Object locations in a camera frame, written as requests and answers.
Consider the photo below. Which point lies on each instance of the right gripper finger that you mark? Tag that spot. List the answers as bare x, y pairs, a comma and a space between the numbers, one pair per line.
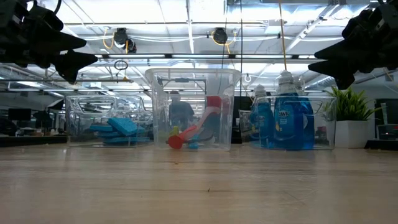
348, 51
345, 71

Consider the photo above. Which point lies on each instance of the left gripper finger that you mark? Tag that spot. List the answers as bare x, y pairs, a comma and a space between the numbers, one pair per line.
62, 42
74, 63

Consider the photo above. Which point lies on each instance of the tall clear plastic tub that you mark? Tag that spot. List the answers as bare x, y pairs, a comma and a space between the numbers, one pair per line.
158, 102

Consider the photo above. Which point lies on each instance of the yellow-green dish brush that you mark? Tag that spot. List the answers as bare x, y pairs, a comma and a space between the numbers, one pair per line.
174, 130

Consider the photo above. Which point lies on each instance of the red and white dish brush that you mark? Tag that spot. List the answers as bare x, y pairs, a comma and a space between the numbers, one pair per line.
175, 142

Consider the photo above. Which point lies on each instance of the black tilted screen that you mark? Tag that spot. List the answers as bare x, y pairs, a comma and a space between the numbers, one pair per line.
56, 104

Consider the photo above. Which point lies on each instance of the black equipment rack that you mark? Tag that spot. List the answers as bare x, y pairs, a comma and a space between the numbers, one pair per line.
388, 115

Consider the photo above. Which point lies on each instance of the green plant in white pot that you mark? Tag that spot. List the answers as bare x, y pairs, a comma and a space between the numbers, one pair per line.
351, 133

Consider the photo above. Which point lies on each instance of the black monitor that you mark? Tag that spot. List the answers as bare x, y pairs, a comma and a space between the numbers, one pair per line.
19, 114

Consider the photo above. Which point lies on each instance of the black perforated equipment case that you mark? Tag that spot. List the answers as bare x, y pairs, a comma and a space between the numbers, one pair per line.
246, 105

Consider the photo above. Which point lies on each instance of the person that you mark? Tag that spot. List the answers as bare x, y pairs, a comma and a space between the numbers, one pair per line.
180, 113

